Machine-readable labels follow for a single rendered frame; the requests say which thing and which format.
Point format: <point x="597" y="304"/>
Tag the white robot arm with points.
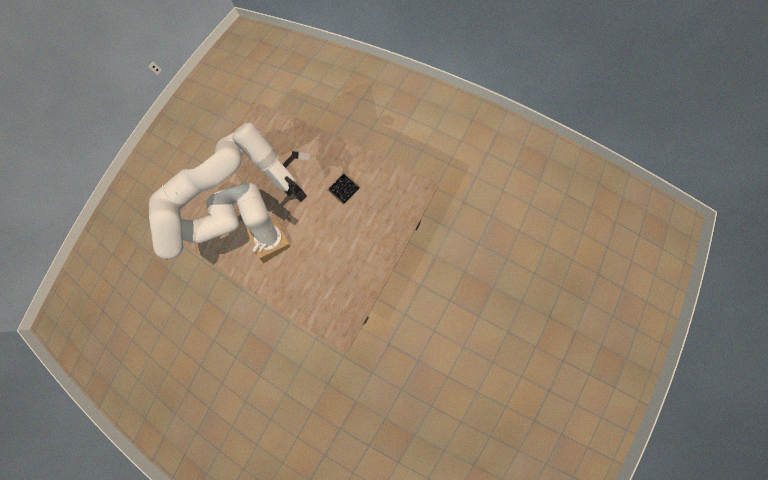
<point x="166" y="224"/>

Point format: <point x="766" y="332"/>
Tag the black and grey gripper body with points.
<point x="277" y="172"/>

